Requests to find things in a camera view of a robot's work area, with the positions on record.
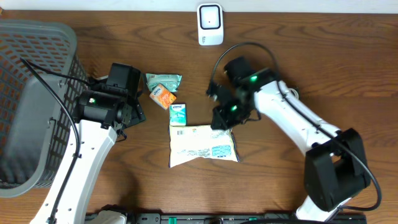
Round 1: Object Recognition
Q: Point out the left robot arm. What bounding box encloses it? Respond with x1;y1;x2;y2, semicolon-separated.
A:
32;63;145;223

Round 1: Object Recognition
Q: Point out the black cable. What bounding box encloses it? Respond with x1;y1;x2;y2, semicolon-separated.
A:
210;42;382;212
19;57;94;224

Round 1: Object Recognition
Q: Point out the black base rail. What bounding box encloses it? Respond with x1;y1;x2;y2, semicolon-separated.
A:
85;212;368;224

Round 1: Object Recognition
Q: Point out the left black cable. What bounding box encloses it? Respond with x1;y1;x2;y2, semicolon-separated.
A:
19;57;94;224

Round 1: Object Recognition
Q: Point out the orange tissue pack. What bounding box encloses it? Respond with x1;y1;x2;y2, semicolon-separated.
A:
150;84;177;110

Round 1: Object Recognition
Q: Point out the yellow wet wipes pack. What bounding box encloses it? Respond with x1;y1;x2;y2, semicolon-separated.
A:
169;125;239;167

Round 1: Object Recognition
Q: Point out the right black cable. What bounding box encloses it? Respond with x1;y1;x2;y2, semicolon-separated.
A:
210;42;382;212

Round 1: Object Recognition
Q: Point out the white barcode scanner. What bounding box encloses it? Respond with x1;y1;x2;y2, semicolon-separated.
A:
197;3;224;46

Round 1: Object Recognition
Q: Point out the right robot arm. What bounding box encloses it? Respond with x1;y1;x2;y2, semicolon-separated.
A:
206;57;371;221

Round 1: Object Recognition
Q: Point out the teal Kleenex tissue pack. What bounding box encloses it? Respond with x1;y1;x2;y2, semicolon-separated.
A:
169;104;187;126

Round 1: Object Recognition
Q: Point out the grey plastic basket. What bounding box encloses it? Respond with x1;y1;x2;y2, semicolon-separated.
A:
1;19;87;198

